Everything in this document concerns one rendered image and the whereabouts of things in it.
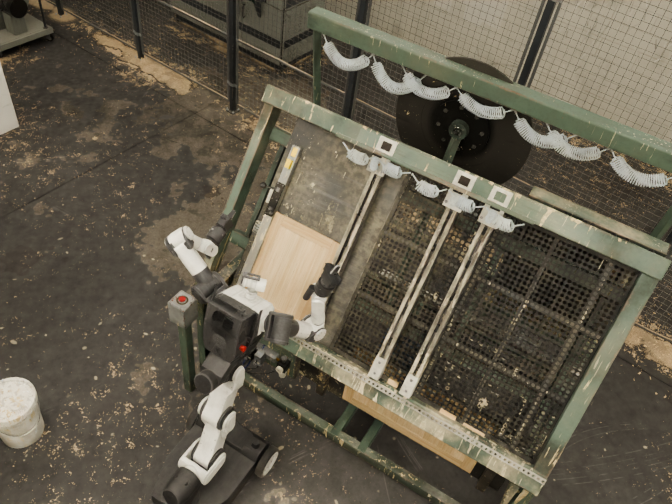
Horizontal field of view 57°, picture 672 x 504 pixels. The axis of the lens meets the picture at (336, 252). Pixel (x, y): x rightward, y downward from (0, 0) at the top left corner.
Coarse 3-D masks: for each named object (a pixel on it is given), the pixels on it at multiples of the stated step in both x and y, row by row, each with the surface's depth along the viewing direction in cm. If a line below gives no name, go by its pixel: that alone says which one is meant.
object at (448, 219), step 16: (448, 192) 307; (448, 208) 311; (448, 224) 312; (432, 240) 315; (432, 256) 316; (416, 272) 319; (416, 288) 324; (400, 320) 328; (384, 352) 332; (384, 368) 333
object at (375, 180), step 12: (396, 144) 315; (372, 156) 320; (372, 168) 310; (372, 180) 325; (372, 192) 325; (360, 204) 327; (372, 204) 332; (360, 216) 328; (348, 228) 331; (360, 228) 332; (348, 240) 332; (336, 252) 334; (348, 252) 333; (336, 264) 337
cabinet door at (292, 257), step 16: (272, 224) 352; (288, 224) 349; (272, 240) 353; (288, 240) 350; (304, 240) 346; (320, 240) 343; (272, 256) 354; (288, 256) 350; (304, 256) 347; (320, 256) 344; (256, 272) 358; (272, 272) 354; (288, 272) 351; (304, 272) 348; (320, 272) 344; (272, 288) 355; (288, 288) 352; (304, 288) 348; (288, 304) 352; (304, 304) 349
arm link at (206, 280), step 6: (204, 270) 307; (210, 270) 311; (198, 276) 307; (204, 276) 307; (210, 276) 309; (198, 282) 309; (204, 282) 308; (210, 282) 309; (216, 282) 310; (198, 288) 306; (204, 288) 307; (210, 288) 308; (204, 294) 307; (210, 294) 310
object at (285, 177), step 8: (296, 160) 344; (280, 176) 346; (288, 176) 344; (280, 200) 349; (264, 216) 351; (272, 216) 350; (264, 224) 352; (264, 232) 352; (256, 240) 354; (256, 248) 354; (248, 256) 356; (256, 256) 355; (248, 264) 357; (240, 280) 359
